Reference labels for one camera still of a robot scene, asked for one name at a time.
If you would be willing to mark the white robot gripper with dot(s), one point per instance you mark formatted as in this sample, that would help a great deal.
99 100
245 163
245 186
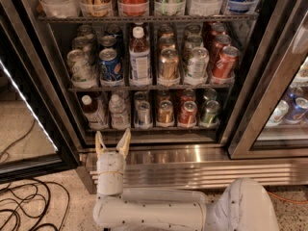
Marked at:
111 163

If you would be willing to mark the clear plastic water bottle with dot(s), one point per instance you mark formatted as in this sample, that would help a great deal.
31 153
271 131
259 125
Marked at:
119 113

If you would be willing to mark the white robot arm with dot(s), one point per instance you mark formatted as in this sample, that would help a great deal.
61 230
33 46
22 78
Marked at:
244 205

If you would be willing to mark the brown tea bottle bottom shelf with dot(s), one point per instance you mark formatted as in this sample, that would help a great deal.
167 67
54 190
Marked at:
94 112

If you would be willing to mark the silver blue can bottom shelf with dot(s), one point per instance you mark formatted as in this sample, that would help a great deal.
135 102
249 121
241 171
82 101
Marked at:
143 117

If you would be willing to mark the stainless fridge bottom grille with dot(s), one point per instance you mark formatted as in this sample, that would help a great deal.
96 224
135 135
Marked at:
196 167

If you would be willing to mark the gold can bottom shelf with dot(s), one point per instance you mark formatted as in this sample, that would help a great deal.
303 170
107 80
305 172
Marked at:
165 114

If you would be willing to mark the open glass fridge door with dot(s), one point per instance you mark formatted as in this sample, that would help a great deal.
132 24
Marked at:
35 138

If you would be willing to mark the blue pepsi can middle shelf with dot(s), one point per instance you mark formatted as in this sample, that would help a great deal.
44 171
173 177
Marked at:
111 72

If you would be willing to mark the red can bottom shelf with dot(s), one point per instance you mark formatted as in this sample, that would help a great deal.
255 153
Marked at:
187 114

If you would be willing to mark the white green can middle shelf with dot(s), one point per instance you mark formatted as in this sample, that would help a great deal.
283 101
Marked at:
83 74

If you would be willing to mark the tall tea bottle middle shelf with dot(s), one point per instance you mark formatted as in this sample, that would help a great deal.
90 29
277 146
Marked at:
140 59

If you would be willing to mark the gold can middle shelf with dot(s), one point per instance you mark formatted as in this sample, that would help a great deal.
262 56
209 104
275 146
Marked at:
168 67

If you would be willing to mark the green can bottom shelf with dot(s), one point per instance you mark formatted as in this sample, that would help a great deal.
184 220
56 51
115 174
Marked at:
209 115

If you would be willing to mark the silver white can middle shelf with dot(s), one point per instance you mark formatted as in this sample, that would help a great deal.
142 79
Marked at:
196 66

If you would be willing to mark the red can middle shelf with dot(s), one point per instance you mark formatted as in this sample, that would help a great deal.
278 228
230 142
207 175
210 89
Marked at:
227 60

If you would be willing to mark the gold brown can top shelf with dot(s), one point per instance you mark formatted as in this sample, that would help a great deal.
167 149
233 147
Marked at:
96 8

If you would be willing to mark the clear bottle top shelf left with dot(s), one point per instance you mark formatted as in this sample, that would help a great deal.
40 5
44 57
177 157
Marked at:
61 8

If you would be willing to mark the green can top shelf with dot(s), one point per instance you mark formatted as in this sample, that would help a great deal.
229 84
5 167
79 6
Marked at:
169 7

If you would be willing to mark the closed right fridge door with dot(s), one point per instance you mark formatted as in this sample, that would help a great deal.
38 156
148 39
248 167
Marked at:
276 51

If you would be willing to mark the clear plastic storage bin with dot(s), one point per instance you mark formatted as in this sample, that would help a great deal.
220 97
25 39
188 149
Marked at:
156 195

